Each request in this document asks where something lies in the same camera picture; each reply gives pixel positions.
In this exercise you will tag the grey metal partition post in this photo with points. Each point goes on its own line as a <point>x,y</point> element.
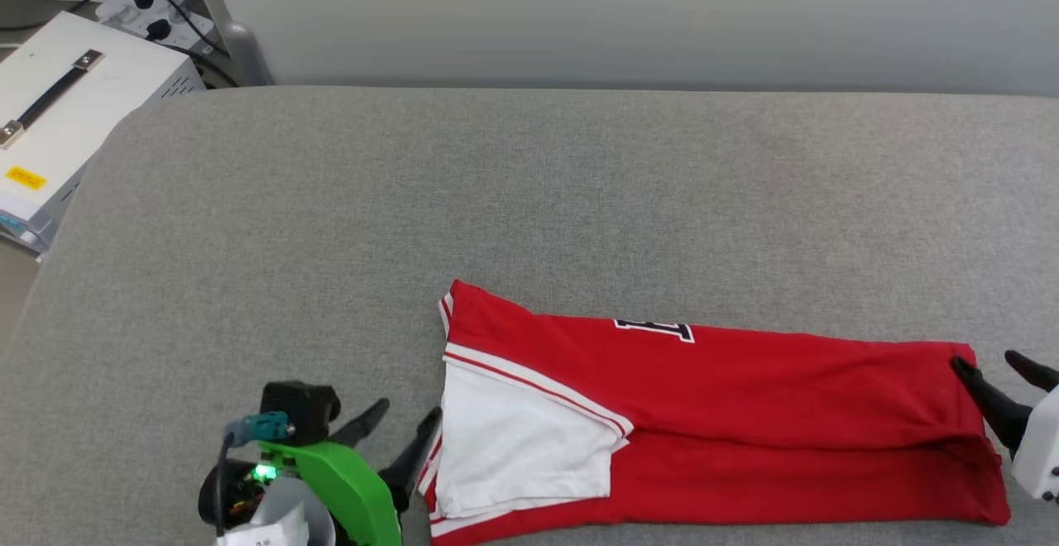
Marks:
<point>240,41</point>

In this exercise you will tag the white power strip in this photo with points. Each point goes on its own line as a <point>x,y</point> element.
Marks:
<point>132,12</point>

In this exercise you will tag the red white basketball jersey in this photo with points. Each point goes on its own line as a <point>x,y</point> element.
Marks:
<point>745,430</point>

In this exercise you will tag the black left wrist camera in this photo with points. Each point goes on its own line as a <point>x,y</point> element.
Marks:
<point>299,409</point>

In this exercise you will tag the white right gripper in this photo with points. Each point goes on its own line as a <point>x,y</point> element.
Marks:
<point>1041,447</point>

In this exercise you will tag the grey fabric sofa seat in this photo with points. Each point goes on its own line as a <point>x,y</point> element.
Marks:
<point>496,198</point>

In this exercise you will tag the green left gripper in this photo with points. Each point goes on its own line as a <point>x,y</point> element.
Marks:
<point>347,480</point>

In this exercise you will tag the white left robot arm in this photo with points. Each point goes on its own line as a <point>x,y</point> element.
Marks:
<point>285,513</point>

